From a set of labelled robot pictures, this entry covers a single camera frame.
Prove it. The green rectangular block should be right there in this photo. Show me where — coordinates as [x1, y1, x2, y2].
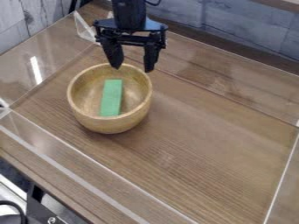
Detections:
[98, 80, 122, 116]

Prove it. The clear acrylic tray wall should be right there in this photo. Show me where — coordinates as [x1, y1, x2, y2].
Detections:
[0, 107, 196, 224]

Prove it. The wooden bowl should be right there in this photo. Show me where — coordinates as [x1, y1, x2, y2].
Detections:
[66, 63, 153, 134]

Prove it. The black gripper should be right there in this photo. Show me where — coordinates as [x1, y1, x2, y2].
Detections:
[92, 0, 168, 73]

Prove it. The black cable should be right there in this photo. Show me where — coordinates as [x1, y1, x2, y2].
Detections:
[0, 200, 26, 224]

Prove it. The black table clamp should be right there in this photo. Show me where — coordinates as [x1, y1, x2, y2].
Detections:
[25, 185, 68, 224]

